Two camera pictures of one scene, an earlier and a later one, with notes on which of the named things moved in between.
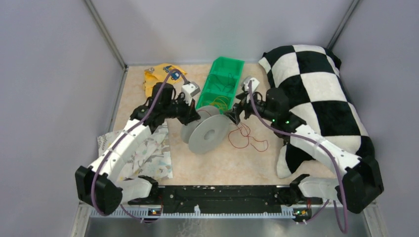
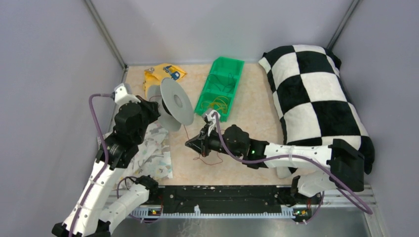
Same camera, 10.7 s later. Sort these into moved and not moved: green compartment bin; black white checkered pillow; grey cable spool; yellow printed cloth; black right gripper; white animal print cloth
Moved: black right gripper; grey cable spool
Not moved: yellow printed cloth; white animal print cloth; black white checkered pillow; green compartment bin
